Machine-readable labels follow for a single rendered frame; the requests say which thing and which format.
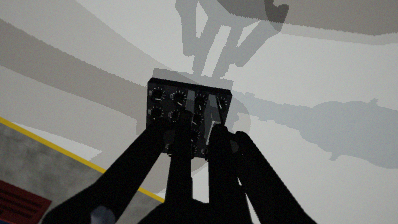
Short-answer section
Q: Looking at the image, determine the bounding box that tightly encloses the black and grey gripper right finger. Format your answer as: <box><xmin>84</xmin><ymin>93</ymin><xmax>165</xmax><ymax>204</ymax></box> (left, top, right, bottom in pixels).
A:
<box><xmin>204</xmin><ymin>94</ymin><xmax>317</xmax><ymax>224</ymax></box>

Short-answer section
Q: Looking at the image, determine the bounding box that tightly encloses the black knob box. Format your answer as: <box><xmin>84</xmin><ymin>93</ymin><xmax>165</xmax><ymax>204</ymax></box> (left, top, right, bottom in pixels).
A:
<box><xmin>146</xmin><ymin>78</ymin><xmax>232</xmax><ymax>162</ymax></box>

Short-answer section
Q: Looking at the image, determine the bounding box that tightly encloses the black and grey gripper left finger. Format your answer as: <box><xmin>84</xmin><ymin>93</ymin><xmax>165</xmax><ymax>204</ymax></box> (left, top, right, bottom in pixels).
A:
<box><xmin>41</xmin><ymin>90</ymin><xmax>195</xmax><ymax>224</ymax></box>

